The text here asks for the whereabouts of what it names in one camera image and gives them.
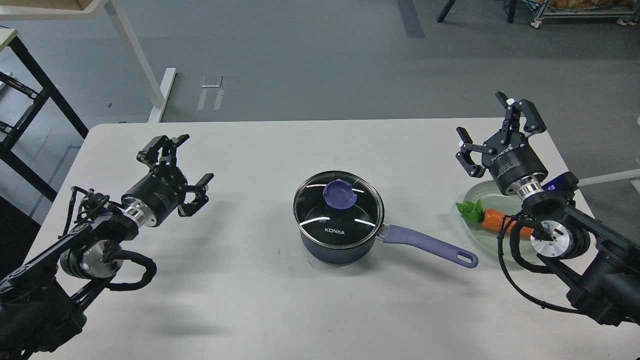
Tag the metal wheeled cart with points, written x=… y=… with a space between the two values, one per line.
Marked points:
x=625 y=12

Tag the black metal rack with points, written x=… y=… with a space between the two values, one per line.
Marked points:
x=38 y=98

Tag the glass lid blue knob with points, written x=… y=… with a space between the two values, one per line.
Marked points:
x=338 y=210

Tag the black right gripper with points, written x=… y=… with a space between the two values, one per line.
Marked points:
x=507 y=154

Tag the blue saucepan with handle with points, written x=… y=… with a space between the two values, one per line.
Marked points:
x=392 y=234

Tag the black stand leg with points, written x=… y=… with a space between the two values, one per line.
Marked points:
x=445 y=11

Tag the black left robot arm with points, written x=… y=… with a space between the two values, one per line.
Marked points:
x=43 y=301

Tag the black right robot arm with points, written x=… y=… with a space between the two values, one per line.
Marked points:
x=550 y=235

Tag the white table frame leg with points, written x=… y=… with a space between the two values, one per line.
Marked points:
x=40 y=10

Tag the orange toy carrot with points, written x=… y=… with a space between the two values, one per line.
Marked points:
x=476 y=216

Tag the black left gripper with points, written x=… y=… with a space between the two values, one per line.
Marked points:
x=164 y=188

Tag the translucent green plate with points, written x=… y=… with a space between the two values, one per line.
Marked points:
x=490 y=196

